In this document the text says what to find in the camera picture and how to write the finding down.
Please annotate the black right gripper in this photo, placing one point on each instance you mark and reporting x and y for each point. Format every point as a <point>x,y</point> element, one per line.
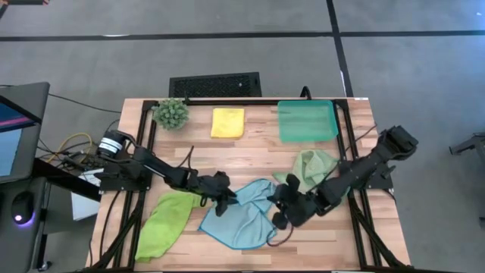
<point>301,206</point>

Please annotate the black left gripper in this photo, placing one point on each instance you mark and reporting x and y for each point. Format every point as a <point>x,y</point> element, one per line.
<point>208,184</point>

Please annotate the light blue teal-hemmed microfiber towel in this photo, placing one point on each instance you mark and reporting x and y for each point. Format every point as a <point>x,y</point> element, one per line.
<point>238,227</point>

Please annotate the mint green microfiber towel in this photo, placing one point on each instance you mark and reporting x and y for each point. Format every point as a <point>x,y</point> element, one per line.
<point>308,163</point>

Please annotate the yellow microfiber towel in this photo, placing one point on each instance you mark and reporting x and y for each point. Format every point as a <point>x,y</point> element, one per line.
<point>227,123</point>

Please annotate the teal translucent plastic bin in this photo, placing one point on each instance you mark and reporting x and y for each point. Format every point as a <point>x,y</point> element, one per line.
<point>307,121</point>

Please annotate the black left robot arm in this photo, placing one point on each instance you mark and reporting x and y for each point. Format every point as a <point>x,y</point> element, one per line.
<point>151,163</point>

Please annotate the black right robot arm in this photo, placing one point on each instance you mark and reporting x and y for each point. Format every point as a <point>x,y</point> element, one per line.
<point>363,167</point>

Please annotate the lime green microfiber towel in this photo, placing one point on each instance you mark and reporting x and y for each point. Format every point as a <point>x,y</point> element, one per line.
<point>166,227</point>

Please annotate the artificial plant in white pot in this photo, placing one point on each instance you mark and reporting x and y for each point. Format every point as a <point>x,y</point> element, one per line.
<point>170,113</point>

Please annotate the white paper sheet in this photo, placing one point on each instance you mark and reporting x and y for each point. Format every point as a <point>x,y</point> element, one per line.
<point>85,204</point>

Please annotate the black operator desk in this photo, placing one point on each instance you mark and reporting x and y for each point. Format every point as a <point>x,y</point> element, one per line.
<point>60,178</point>

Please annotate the grey stand leg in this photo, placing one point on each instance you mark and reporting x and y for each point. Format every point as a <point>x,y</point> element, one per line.
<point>468,144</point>

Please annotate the black computer mouse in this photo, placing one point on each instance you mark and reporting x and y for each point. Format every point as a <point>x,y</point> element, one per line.
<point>22,206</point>

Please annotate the black computer monitor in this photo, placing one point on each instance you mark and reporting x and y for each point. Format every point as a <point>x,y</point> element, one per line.
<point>22,125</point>

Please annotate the black aluminium table frame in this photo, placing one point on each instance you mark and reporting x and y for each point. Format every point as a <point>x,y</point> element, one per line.
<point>242,102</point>

